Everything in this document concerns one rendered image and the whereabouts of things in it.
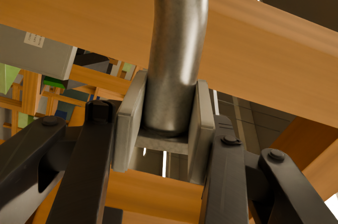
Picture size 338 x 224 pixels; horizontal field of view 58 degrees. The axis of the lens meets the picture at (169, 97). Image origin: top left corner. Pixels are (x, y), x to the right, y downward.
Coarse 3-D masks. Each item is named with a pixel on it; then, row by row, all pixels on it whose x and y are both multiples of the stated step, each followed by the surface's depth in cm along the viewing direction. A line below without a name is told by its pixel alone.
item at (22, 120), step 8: (16, 88) 515; (56, 88) 545; (16, 96) 528; (48, 96) 526; (56, 96) 532; (64, 96) 538; (48, 104) 540; (56, 104) 599; (80, 104) 543; (16, 112) 559; (48, 112) 553; (56, 112) 617; (64, 112) 624; (16, 120) 579; (24, 120) 581; (32, 120) 630; (16, 128) 594
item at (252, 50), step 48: (0, 0) 29; (48, 0) 29; (96, 0) 29; (144, 0) 29; (240, 0) 35; (96, 48) 32; (144, 48) 32; (240, 48) 32; (288, 48) 32; (336, 48) 35; (240, 96) 36; (288, 96) 36; (336, 96) 36; (0, 144) 54; (144, 192) 57; (192, 192) 61
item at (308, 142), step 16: (288, 128) 52; (304, 128) 48; (320, 128) 44; (336, 128) 42; (272, 144) 55; (288, 144) 50; (304, 144) 47; (320, 144) 44; (336, 144) 42; (304, 160) 46; (320, 160) 44; (336, 160) 44; (320, 176) 46; (336, 176) 46; (320, 192) 49; (336, 192) 49
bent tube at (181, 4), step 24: (168, 0) 16; (192, 0) 16; (168, 24) 16; (192, 24) 16; (168, 48) 16; (192, 48) 16; (168, 72) 17; (192, 72) 17; (168, 96) 17; (192, 96) 18; (144, 120) 19; (168, 120) 18; (144, 144) 18; (168, 144) 18
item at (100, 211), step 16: (96, 112) 12; (112, 112) 12; (96, 128) 12; (112, 128) 12; (80, 144) 11; (96, 144) 11; (80, 160) 10; (96, 160) 10; (64, 176) 9; (80, 176) 9; (96, 176) 9; (64, 192) 8; (80, 192) 8; (96, 192) 9; (64, 208) 8; (80, 208) 8; (96, 208) 8
